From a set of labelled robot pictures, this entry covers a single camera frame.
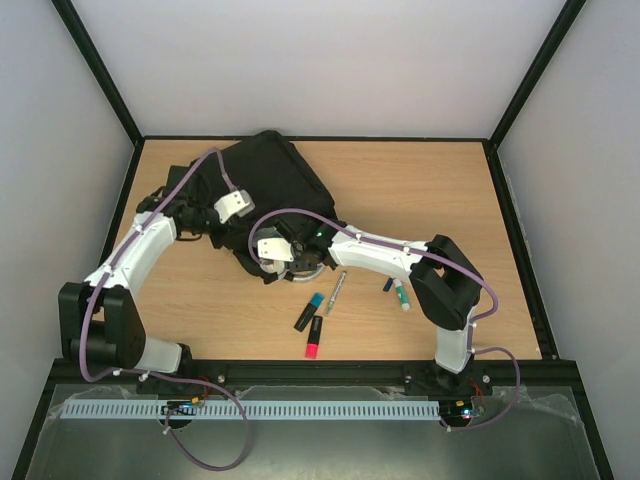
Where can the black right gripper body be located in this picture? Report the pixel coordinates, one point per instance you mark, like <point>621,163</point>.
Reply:
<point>279,265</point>

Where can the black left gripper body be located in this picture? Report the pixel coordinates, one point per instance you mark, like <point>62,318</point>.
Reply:
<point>215,230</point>

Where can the black backpack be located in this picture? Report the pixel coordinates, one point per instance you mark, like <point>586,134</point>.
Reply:
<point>274,173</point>

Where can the grey pencil pouch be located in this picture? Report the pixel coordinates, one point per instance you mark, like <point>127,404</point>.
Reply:
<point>271,267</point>

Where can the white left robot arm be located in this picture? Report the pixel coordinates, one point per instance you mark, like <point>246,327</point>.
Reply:
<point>101,328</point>

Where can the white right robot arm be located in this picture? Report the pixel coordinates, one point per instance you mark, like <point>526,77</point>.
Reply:
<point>446,285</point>

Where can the green marker pen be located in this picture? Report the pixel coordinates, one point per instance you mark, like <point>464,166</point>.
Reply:
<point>333,297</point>

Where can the blue highlighter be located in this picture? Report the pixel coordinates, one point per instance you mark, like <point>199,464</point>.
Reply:
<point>308,312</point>

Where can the pink highlighter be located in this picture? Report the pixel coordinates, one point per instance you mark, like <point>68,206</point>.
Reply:
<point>314,337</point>

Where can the white glue stick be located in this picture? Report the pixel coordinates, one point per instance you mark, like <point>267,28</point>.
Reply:
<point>401,294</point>

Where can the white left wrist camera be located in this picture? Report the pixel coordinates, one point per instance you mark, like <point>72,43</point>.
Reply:
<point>236,203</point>

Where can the grey slotted cable duct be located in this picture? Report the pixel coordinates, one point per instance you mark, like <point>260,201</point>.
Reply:
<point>256,410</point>

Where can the black aluminium frame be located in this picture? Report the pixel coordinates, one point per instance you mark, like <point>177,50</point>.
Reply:
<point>549,371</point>

